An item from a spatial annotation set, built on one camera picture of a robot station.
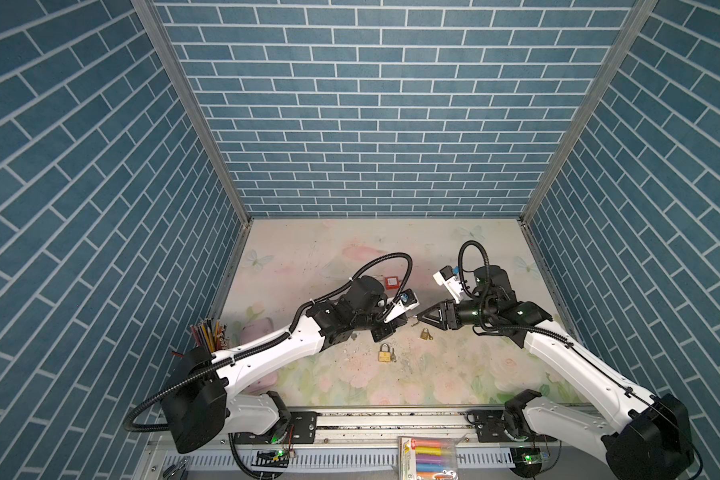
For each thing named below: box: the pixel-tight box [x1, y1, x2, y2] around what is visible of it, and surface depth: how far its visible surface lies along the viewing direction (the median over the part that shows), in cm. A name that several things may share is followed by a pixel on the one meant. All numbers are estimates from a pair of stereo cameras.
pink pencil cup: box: [190, 318, 230, 353], surface depth 76 cm
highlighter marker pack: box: [398, 436, 458, 480], surface depth 70 cm
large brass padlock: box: [378, 343, 397, 363], surface depth 88 cm
